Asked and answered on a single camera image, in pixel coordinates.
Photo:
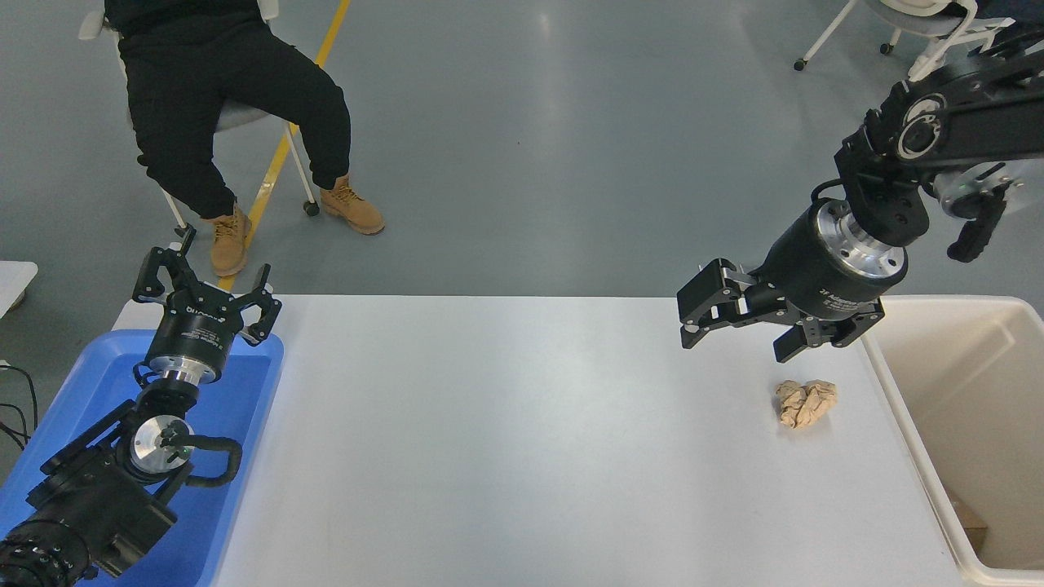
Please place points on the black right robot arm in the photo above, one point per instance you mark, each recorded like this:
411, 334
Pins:
979, 90

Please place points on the large pale plastic bin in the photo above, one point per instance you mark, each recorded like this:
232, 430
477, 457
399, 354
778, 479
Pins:
979, 399

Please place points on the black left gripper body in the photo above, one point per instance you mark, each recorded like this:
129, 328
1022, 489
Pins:
196, 330

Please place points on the white wheeled chair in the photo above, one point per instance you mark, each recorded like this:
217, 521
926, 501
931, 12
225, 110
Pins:
922, 18

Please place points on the brown cardboard piece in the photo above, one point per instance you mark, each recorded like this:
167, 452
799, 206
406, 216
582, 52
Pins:
969, 522

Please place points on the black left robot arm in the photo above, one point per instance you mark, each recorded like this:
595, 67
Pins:
90, 497

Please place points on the blue plastic tray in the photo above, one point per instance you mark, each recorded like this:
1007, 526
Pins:
245, 391

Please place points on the tan paper ball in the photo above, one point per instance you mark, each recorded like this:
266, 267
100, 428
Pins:
806, 403

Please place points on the white chair with grey seat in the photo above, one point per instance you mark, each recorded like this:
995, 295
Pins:
241, 116

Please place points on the seated person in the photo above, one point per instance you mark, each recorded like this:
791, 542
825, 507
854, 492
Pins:
204, 81

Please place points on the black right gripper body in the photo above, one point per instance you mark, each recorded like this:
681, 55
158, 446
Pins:
803, 265

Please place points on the white table corner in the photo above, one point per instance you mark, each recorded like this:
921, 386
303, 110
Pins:
15, 281

